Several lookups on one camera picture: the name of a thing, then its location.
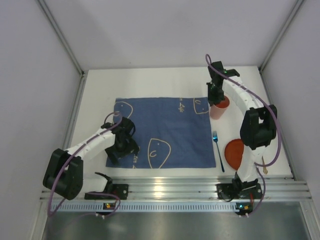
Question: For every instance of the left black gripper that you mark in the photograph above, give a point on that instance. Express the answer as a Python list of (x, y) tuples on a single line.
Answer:
[(122, 152)]

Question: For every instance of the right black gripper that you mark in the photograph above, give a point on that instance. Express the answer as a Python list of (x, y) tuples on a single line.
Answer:
[(215, 99)]

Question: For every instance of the pink plastic cup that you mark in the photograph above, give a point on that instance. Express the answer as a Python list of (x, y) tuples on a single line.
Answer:
[(216, 111)]

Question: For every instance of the blue cloth placemat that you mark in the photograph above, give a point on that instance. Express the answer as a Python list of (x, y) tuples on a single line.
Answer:
[(171, 132)]

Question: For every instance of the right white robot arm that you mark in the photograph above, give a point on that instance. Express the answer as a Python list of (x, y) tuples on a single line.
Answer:
[(259, 127)]

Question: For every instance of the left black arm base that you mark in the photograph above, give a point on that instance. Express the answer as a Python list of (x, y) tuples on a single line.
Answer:
[(102, 187)]

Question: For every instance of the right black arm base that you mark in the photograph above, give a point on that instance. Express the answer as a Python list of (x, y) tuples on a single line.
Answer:
[(228, 192)]

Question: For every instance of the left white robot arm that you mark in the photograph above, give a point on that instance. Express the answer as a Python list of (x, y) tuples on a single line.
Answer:
[(65, 173)]

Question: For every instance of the orange plastic plate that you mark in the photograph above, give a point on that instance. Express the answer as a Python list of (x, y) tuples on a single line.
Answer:
[(233, 153)]

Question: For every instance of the gold metal spoon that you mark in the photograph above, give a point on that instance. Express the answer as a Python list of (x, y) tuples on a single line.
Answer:
[(264, 168)]

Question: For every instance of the aluminium frame rail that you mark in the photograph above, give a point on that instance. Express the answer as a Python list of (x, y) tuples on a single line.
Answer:
[(205, 189)]

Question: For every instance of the perforated grey cable duct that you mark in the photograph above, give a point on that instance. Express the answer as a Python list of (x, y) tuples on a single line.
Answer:
[(133, 207)]

